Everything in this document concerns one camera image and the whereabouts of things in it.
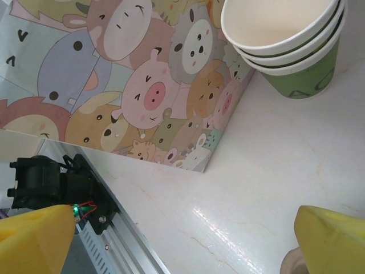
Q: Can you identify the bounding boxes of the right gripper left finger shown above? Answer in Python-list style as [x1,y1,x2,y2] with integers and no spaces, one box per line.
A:
[0,204,78,274]

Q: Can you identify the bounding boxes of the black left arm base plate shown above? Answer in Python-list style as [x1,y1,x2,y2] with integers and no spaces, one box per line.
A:
[64,154,122,236]

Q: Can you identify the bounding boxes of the white paper gift bag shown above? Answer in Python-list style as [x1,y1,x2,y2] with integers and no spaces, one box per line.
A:
[0,0,256,174]

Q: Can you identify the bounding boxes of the white slotted cable duct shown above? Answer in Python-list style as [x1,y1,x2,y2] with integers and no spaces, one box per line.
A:
[67,221,115,274]

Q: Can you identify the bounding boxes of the black controller board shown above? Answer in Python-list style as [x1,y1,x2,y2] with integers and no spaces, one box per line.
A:
[70,199,99,223]

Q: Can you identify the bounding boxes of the aluminium mounting rail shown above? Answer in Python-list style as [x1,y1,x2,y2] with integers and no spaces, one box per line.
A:
[36,138,175,274]

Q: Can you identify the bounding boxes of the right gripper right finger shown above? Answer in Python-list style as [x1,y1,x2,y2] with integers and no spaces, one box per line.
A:
[293,204,365,274]

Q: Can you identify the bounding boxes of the stack of paper cups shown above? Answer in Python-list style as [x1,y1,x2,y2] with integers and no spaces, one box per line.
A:
[221,0,343,57]

